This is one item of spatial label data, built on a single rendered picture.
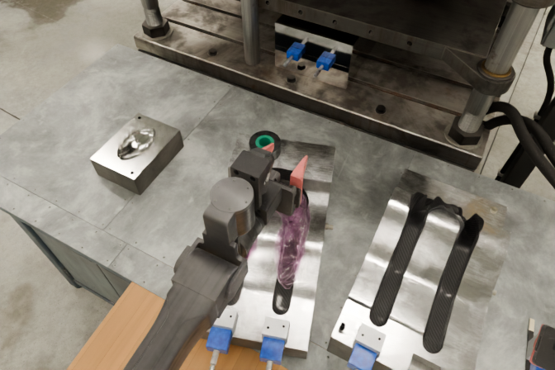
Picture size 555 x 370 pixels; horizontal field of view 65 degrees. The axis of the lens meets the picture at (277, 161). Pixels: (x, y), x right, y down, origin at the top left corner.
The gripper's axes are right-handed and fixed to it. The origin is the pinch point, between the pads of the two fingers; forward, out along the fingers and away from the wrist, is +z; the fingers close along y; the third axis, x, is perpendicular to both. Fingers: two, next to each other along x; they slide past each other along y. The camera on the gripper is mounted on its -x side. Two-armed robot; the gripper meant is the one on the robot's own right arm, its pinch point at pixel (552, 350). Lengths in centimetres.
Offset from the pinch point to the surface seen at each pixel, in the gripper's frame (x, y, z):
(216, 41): -54, 117, 46
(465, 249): -12.0, 17.4, 10.0
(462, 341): 5.4, 13.0, 4.5
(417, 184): -24.6, 31.4, 22.9
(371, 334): 11.1, 29.2, -2.0
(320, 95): -46, 70, 42
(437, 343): 7.8, 17.2, 3.3
